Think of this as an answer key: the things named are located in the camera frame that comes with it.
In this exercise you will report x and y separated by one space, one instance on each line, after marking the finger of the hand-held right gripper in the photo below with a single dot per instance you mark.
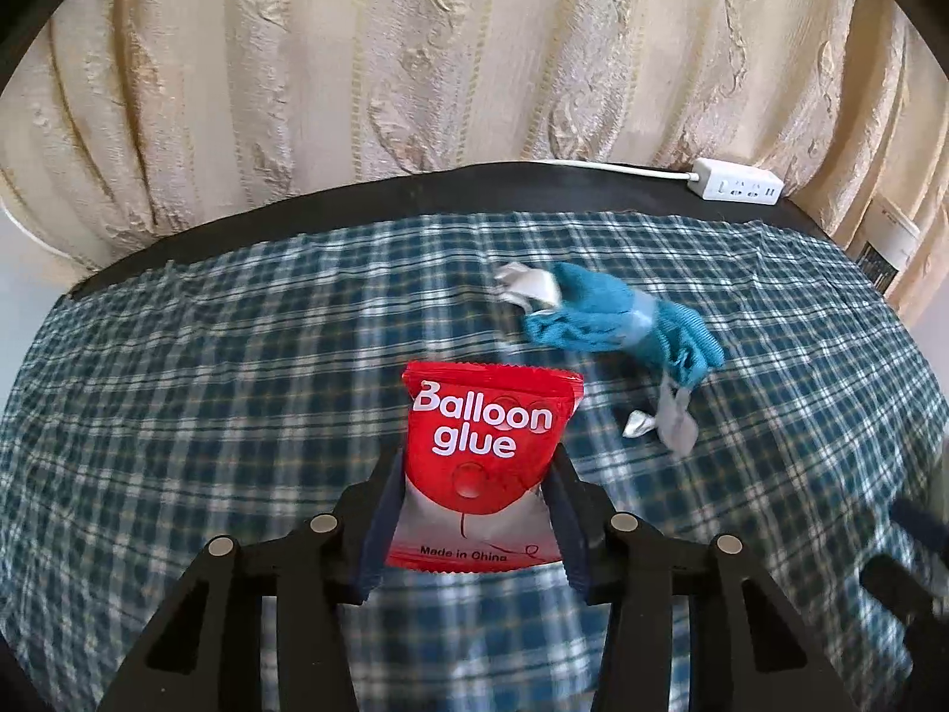
919 608
923 519

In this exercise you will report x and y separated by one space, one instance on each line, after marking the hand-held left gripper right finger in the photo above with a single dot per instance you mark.
571 534

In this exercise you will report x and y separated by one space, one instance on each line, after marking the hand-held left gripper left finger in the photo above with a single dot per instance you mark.
374 534

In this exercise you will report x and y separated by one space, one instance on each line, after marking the red glue packet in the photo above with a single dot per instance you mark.
482 415

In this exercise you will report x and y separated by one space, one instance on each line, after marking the grey crumpled strip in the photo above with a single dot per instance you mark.
678 423

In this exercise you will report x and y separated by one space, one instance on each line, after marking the blue plaid tablecloth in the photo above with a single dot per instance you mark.
222 386

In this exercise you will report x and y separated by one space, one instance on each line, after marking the blue cloth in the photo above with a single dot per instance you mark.
593 311

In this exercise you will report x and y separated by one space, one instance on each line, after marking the white crumpled ribbon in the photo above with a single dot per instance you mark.
530 283

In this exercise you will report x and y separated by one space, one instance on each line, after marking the white standing appliance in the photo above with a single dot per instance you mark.
897 237

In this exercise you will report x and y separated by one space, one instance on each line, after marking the white power strip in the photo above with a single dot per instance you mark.
734 182

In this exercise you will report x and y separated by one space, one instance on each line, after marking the beige patterned curtain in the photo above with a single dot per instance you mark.
371 52

